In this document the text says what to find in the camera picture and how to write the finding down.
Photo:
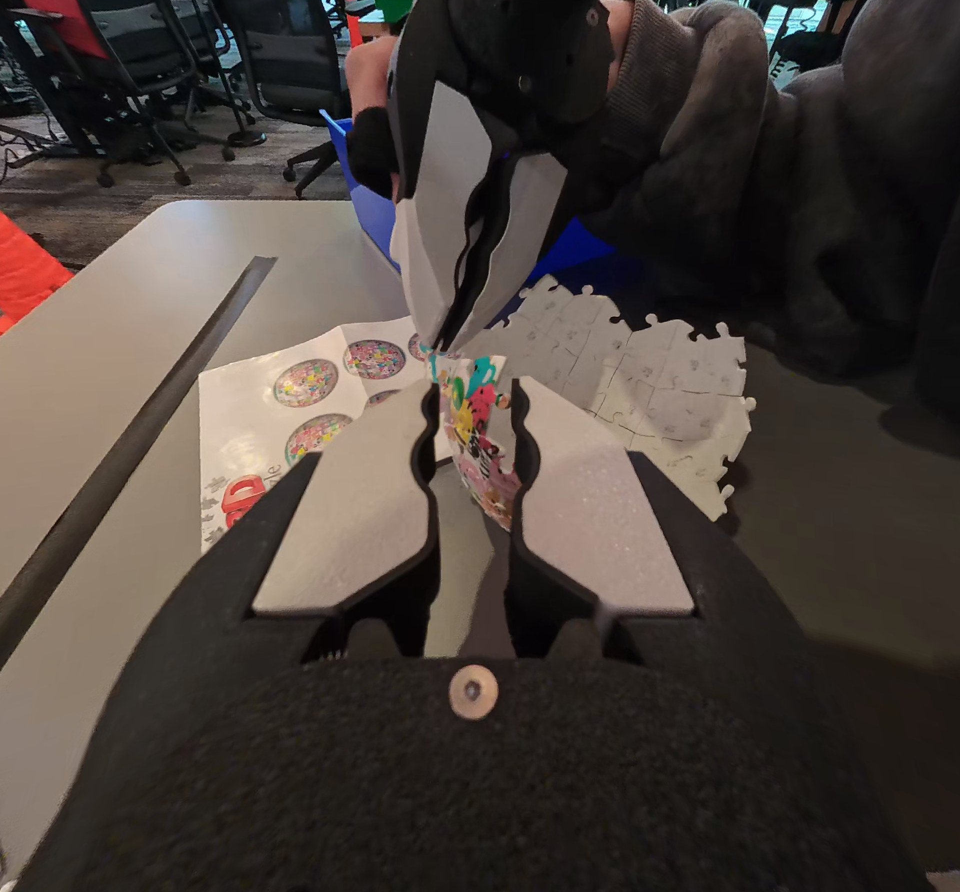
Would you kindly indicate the office chair with red cover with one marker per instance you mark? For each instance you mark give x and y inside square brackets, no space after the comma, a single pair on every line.
[52,7]

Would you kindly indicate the blue plastic bin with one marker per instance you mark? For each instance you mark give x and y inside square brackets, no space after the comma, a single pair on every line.
[367,210]

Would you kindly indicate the black office chair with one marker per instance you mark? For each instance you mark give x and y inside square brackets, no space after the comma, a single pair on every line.
[292,52]
[150,37]

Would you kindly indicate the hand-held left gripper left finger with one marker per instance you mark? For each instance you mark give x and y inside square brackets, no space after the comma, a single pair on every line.
[352,517]

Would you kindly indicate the orange traffic cone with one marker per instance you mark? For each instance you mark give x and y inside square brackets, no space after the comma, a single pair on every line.
[348,0]
[26,270]

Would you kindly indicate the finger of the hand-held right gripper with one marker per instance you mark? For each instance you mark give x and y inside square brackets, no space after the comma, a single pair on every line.
[442,180]
[525,210]

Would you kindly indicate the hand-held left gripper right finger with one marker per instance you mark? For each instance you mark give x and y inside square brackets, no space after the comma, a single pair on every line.
[600,525]

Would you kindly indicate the person's right hand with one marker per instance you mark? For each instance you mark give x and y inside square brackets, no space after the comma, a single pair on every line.
[367,71]

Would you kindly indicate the puzzle instruction sheet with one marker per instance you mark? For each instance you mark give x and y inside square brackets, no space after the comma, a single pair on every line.
[247,412]

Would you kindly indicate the partly built puzzle ball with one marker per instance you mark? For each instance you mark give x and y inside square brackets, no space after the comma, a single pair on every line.
[660,397]

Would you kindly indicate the person's right forearm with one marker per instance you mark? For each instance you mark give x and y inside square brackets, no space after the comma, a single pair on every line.
[750,157]

